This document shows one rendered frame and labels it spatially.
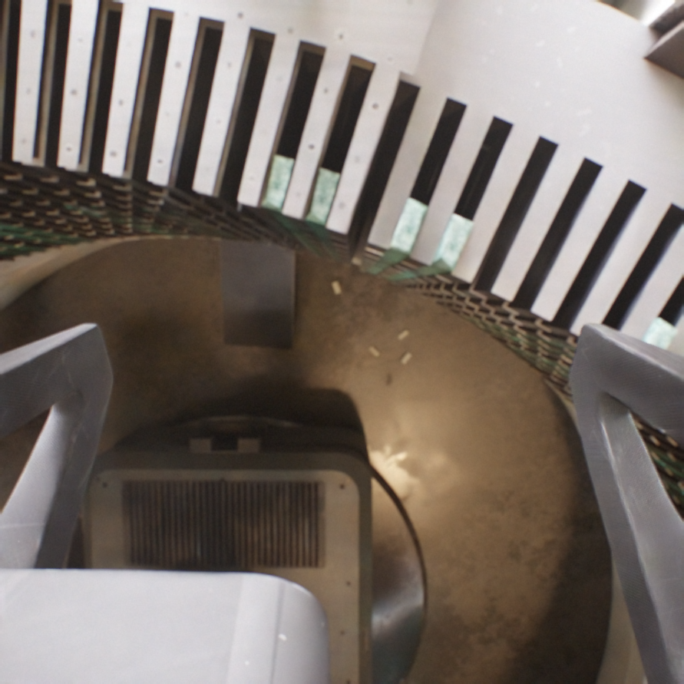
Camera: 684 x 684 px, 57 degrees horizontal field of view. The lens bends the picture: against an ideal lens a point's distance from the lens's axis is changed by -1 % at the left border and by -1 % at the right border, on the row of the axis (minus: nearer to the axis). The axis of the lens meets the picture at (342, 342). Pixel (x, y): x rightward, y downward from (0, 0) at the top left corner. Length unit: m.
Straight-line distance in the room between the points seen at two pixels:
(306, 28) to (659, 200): 0.19
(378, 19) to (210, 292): 1.11
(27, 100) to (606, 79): 0.28
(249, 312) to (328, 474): 0.40
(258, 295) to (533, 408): 0.64
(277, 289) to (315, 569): 0.54
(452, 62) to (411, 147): 0.04
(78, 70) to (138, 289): 1.12
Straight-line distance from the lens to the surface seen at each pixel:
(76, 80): 0.34
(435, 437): 1.41
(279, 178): 0.31
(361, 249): 0.85
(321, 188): 0.31
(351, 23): 0.33
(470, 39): 0.34
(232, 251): 1.28
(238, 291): 1.31
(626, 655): 1.59
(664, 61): 0.36
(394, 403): 1.39
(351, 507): 1.14
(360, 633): 1.24
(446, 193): 0.32
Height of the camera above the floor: 1.36
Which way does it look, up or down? 85 degrees down
